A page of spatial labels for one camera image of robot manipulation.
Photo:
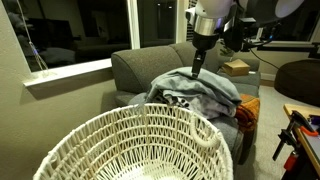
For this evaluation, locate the grey sofa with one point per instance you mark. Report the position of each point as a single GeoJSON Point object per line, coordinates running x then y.
{"type": "Point", "coordinates": [143, 66]}

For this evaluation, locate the black orange clamp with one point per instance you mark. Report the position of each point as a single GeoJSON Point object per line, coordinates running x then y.
{"type": "Point", "coordinates": [293, 128]}

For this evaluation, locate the grey fabric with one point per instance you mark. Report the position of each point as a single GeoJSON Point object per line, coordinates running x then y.
{"type": "Point", "coordinates": [200, 85]}

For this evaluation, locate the cardboard box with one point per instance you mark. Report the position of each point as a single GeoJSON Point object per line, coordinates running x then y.
{"type": "Point", "coordinates": [236, 66]}

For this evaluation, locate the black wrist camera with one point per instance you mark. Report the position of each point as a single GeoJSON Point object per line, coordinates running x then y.
{"type": "Point", "coordinates": [236, 31]}

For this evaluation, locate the dark beanbag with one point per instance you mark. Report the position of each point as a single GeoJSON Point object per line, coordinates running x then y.
{"type": "Point", "coordinates": [298, 81]}

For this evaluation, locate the white window sill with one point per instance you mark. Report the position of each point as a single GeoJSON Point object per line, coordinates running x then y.
{"type": "Point", "coordinates": [66, 73]}

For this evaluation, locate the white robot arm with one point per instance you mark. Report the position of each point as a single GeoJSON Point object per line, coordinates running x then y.
{"type": "Point", "coordinates": [213, 8]}

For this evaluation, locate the orange blanket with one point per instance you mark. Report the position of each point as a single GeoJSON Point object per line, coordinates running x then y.
{"type": "Point", "coordinates": [248, 111]}

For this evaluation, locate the white woven basket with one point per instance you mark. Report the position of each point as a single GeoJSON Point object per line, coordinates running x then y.
{"type": "Point", "coordinates": [150, 143]}

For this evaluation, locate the wooden table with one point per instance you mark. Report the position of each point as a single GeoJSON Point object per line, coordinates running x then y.
{"type": "Point", "coordinates": [308, 138]}

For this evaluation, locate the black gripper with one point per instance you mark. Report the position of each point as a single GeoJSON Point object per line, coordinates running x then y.
{"type": "Point", "coordinates": [205, 40]}

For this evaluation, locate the white leaf patterned cloth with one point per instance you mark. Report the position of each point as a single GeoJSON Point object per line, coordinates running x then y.
{"type": "Point", "coordinates": [206, 105]}

